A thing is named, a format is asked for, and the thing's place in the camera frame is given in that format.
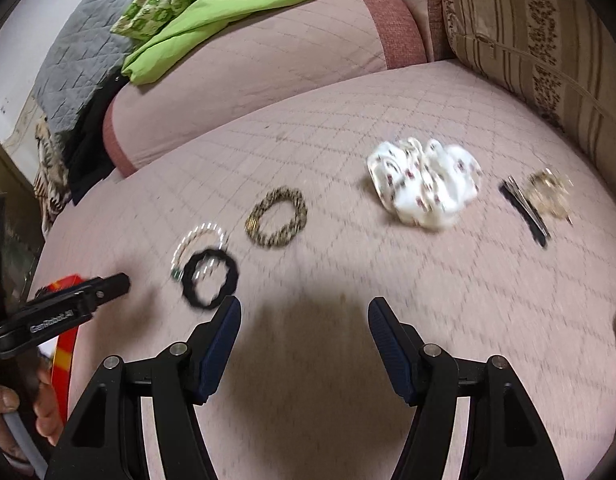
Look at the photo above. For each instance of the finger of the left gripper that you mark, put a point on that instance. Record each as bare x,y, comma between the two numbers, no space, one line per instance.
76,304

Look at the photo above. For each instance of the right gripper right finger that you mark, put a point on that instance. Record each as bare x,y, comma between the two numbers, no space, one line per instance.
399,346

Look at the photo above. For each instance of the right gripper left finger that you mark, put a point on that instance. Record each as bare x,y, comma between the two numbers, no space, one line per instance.
211,344

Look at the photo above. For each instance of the person's left hand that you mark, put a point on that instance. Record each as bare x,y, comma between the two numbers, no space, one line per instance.
49,423

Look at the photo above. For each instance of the red box white interior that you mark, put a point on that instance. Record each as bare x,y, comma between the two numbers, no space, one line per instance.
63,349

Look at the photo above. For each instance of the leopard print cloth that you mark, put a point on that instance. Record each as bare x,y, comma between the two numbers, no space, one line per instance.
51,187

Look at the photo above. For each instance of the black garment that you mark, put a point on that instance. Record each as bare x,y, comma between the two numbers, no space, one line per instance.
85,155

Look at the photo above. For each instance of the white dotted scrunchie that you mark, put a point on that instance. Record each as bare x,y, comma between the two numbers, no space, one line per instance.
427,184

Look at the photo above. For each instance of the black flat hair clip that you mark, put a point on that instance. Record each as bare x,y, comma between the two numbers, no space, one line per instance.
512,192

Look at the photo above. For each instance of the clear beige hair claw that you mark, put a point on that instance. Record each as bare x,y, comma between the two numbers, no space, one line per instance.
549,192

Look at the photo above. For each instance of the grey quilted blanket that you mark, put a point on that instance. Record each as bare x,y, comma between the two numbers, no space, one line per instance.
80,60

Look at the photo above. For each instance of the pink rolled bolster cushion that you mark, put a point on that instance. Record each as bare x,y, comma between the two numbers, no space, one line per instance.
255,63

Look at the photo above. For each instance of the pearl bracelet green bead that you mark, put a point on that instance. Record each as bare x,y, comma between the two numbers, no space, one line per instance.
204,235

